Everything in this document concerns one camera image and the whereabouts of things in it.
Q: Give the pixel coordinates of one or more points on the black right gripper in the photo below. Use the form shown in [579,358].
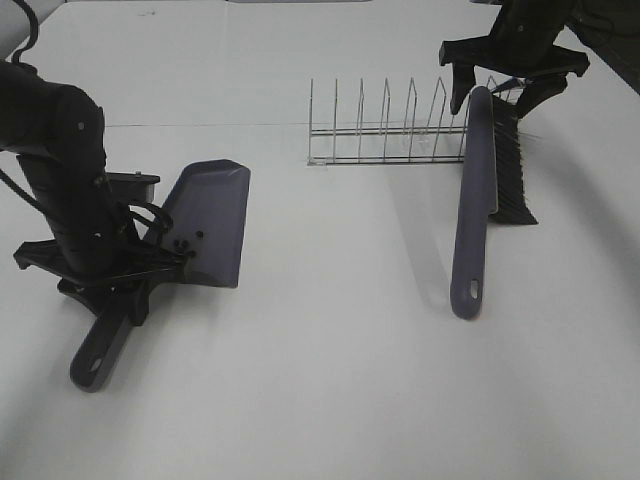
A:
[527,57]

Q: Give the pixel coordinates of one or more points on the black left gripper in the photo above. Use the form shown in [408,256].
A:
[93,265]

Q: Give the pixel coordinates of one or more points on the grey plastic dustpan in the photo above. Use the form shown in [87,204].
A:
[211,196]

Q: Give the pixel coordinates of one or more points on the grey hand brush black bristles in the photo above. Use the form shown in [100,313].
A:
[491,189]

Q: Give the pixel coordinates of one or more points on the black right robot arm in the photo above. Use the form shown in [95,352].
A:
[520,18]

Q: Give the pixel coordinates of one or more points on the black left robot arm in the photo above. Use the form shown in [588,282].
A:
[106,230]

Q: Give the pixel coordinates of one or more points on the metal wire dish rack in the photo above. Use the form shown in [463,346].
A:
[426,133]

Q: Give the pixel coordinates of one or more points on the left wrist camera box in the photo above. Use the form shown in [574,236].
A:
[129,187]

